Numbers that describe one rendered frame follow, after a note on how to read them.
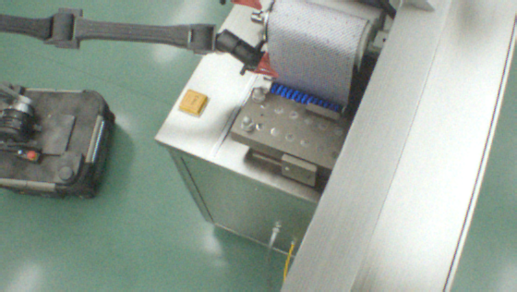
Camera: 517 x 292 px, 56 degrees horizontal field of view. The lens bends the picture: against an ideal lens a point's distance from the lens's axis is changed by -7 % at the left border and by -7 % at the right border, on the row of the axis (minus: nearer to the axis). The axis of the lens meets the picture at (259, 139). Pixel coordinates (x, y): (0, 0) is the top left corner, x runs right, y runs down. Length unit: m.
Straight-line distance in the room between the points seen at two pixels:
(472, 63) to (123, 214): 1.89
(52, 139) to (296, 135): 1.45
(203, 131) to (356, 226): 1.00
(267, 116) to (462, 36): 0.60
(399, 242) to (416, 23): 0.37
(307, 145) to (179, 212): 1.20
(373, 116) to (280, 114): 0.74
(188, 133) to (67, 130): 1.05
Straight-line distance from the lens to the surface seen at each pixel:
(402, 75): 0.80
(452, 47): 1.13
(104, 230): 2.57
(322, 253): 0.67
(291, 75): 1.45
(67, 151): 2.53
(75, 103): 2.65
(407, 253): 0.91
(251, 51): 1.45
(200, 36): 1.42
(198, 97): 1.65
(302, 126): 1.44
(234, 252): 2.39
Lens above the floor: 2.30
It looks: 63 degrees down
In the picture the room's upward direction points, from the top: 9 degrees counter-clockwise
